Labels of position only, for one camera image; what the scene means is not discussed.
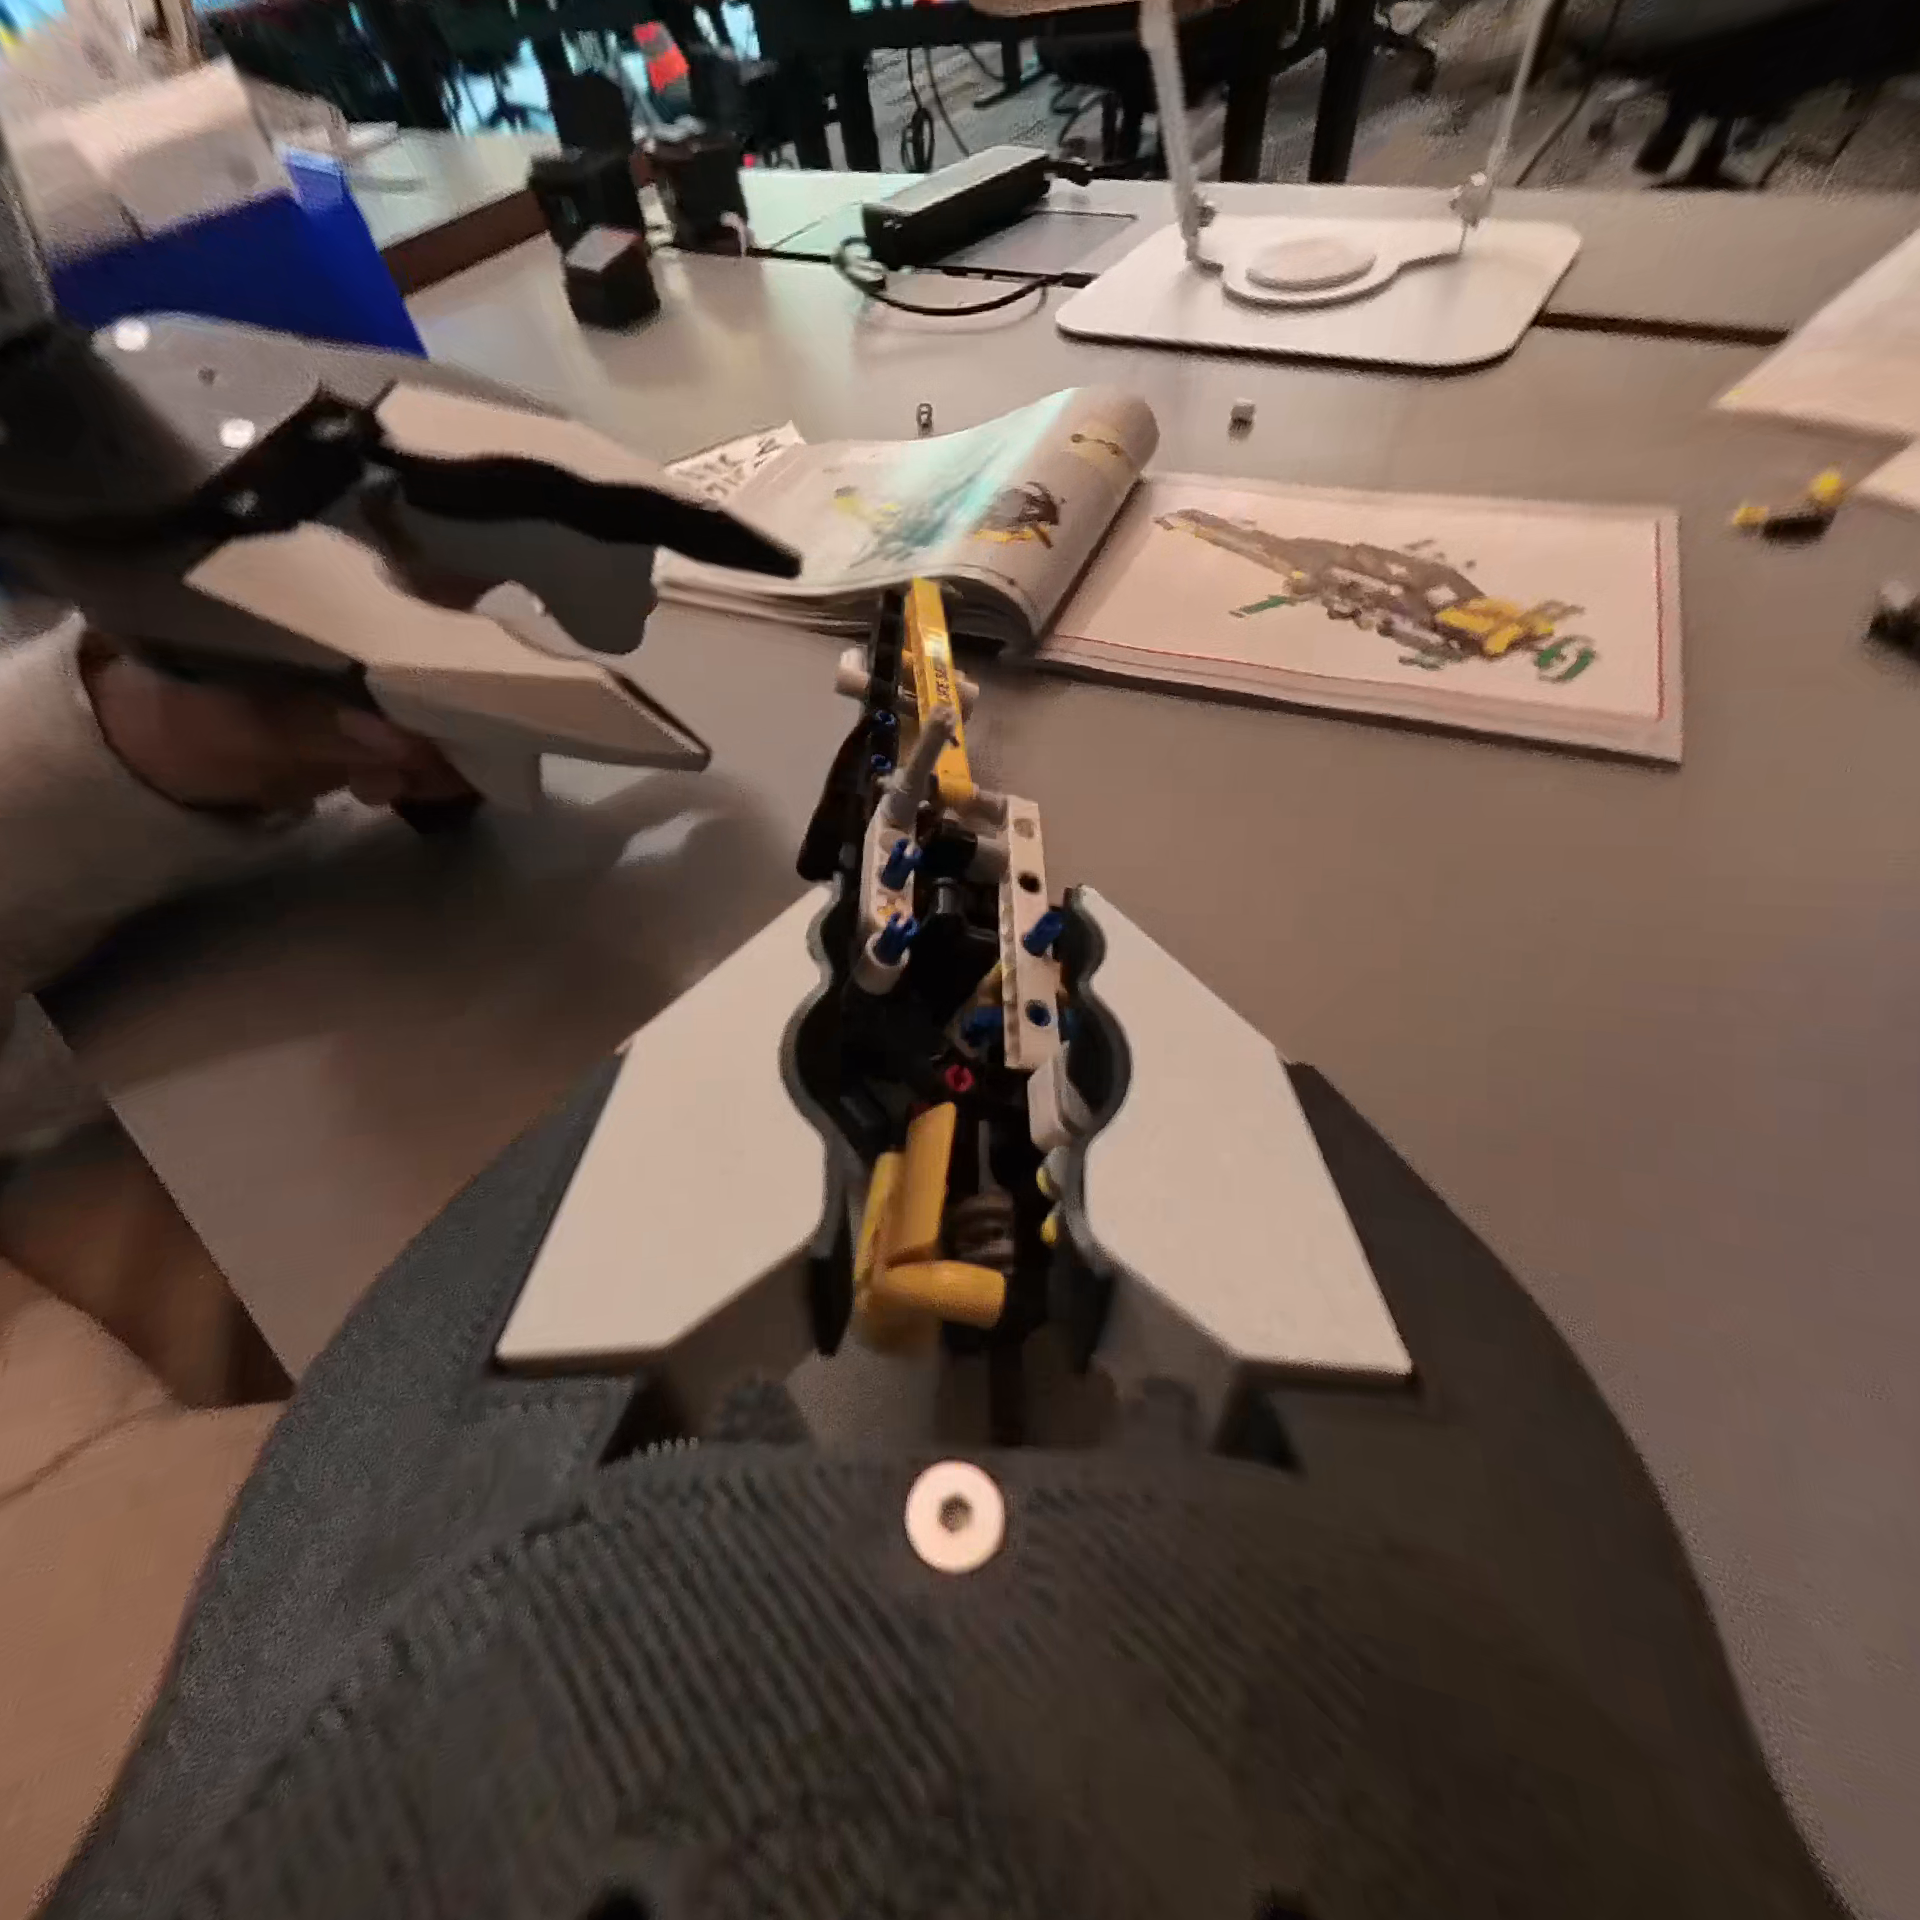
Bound blue cardboard box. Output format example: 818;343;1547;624
47;152;429;362

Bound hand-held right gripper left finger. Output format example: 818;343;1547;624
491;883;848;1376

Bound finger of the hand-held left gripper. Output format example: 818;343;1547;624
356;380;803;657
184;521;714;817

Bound small black cube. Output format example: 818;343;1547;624
563;224;664;329

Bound white paper sheets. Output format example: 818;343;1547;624
1709;224;1920;512

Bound beige pants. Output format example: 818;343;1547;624
0;1246;301;1920

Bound white lamp stand base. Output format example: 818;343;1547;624
1053;0;1584;372

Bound open lego instruction booklet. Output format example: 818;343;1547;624
652;382;1684;768

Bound black box-shaped device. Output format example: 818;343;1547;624
528;144;648;249
644;134;753;254

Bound person's left forearm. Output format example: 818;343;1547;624
0;593;168;1000

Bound dark desk mat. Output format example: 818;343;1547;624
749;202;1144;288

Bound black power adapter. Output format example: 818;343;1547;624
859;144;1059;272

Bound black cable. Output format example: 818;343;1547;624
833;240;1056;320

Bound yellow black lego piece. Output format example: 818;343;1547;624
1728;470;1849;539

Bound yellow black lego crane model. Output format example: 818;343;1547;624
792;576;1120;1354

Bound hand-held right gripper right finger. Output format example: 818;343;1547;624
1065;883;1418;1378

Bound person's left hand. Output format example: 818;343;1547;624
82;631;483;835

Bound small printed sticker sheet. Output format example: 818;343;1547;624
667;424;808;505

